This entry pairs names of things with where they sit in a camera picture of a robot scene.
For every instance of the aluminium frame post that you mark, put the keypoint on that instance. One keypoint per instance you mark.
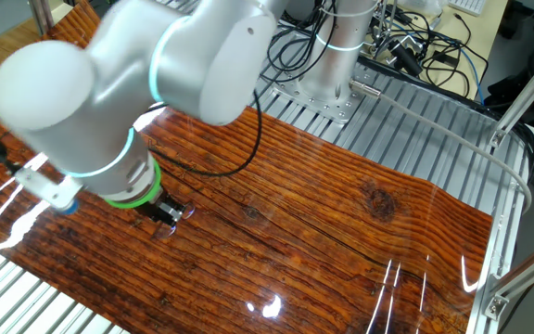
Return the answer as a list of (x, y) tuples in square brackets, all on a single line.
[(41, 14), (526, 93), (526, 273)]

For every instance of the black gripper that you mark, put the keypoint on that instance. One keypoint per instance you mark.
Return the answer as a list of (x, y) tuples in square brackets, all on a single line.
[(153, 209)]

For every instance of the beige desk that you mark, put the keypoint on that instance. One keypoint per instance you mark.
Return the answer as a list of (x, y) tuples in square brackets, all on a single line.
[(485, 42)]

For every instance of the white keyboard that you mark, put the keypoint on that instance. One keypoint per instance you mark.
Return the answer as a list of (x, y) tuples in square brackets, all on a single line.
[(468, 5)]

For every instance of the thin dark-framed glasses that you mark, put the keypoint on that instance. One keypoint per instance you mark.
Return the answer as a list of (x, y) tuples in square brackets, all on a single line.
[(188, 211)]

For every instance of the glossy wood-grain mat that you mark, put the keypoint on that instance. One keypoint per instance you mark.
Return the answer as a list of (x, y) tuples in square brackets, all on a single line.
[(295, 209)]

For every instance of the black clamp device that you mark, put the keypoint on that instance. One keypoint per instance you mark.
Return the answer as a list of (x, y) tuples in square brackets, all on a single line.
[(406, 58)]

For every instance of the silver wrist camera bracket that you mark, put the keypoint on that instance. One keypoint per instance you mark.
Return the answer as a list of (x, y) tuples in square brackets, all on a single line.
[(44, 188)]

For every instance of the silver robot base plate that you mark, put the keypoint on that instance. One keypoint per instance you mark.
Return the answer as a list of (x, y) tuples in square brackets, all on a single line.
[(341, 111)]

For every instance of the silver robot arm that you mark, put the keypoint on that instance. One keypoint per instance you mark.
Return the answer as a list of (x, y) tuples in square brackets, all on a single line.
[(63, 116)]

